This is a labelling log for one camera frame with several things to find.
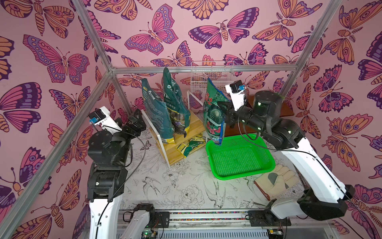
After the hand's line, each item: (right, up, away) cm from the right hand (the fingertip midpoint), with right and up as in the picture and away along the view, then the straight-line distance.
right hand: (217, 102), depth 56 cm
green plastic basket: (+21, -28, +41) cm, 54 cm away
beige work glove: (+41, -41, +28) cm, 64 cm away
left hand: (-31, -3, -1) cm, 32 cm away
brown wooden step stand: (+54, +2, +45) cm, 70 cm away
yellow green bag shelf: (-14, -22, +38) cm, 46 cm away
